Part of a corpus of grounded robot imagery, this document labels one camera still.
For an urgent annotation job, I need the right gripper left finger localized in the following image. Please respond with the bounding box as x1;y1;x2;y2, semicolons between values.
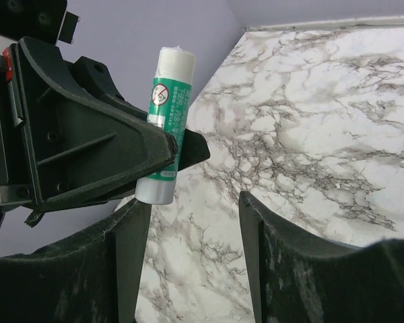
0;199;152;322

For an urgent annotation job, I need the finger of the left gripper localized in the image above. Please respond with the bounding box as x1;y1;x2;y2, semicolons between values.
73;56;211;172

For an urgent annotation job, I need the green white glue stick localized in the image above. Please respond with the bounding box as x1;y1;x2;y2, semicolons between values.
135;46;196;205

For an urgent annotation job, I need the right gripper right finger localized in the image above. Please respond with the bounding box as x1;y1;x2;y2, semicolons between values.
239;192;404;322

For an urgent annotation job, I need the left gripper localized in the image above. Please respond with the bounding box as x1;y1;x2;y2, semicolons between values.
0;37;178;229

